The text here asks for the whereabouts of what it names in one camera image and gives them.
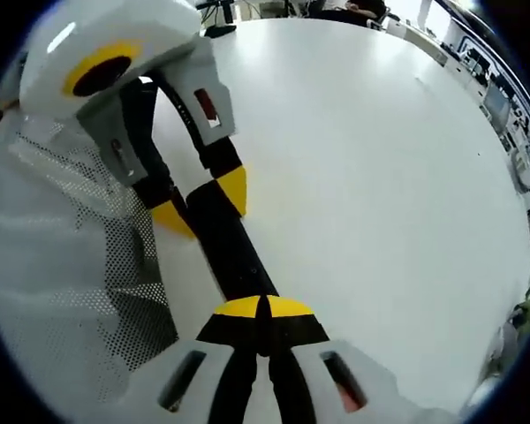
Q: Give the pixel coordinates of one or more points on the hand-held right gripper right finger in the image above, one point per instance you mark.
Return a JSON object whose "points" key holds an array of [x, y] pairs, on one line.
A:
{"points": [[318, 380]]}

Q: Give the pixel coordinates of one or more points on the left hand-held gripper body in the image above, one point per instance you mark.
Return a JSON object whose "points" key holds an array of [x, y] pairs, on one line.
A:
{"points": [[106, 40]]}

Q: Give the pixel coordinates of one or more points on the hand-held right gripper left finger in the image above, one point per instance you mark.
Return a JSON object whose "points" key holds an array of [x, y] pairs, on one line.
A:
{"points": [[194, 375]]}

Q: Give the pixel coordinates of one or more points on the person's white mesh clothing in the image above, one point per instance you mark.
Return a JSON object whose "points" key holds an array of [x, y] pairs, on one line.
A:
{"points": [[48, 274]]}

